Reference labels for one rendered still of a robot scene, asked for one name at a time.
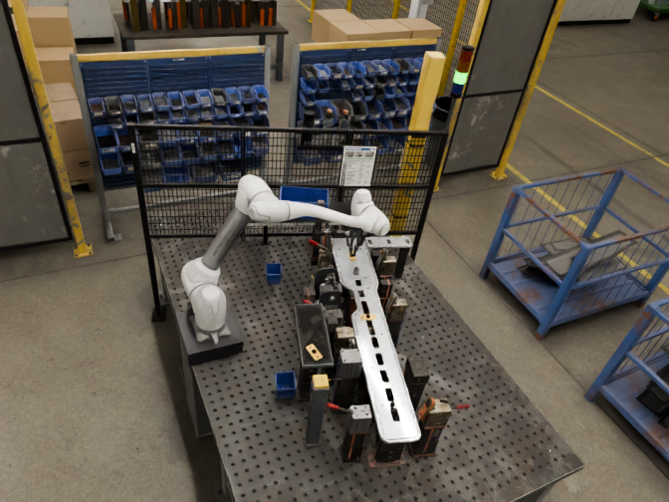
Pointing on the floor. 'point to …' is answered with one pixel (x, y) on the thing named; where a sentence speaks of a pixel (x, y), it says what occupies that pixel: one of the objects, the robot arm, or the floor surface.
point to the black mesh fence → (267, 179)
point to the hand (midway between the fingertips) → (352, 250)
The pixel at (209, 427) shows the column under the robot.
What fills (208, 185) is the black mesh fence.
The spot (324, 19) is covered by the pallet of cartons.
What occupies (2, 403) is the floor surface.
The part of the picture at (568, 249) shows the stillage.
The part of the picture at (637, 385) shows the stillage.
